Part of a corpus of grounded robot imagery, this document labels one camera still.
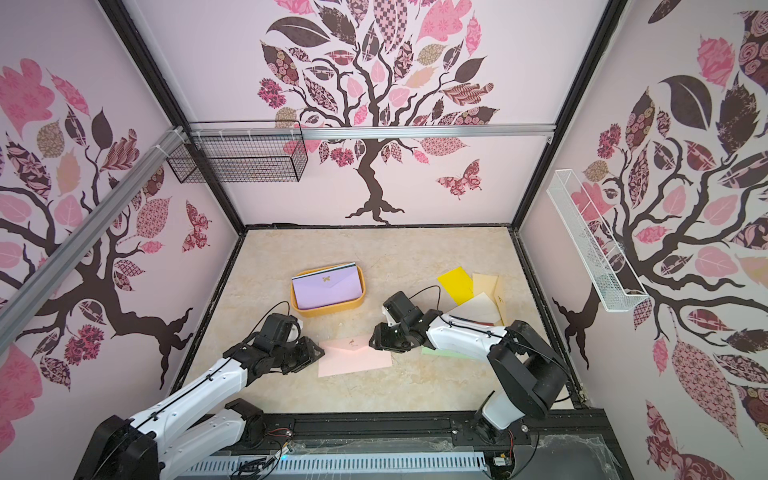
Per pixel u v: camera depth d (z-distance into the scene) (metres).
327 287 0.98
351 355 0.85
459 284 1.04
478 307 0.98
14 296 0.51
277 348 0.67
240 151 0.95
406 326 0.67
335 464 0.70
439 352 0.74
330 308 0.93
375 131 0.94
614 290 0.71
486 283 1.04
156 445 0.41
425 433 0.74
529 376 0.44
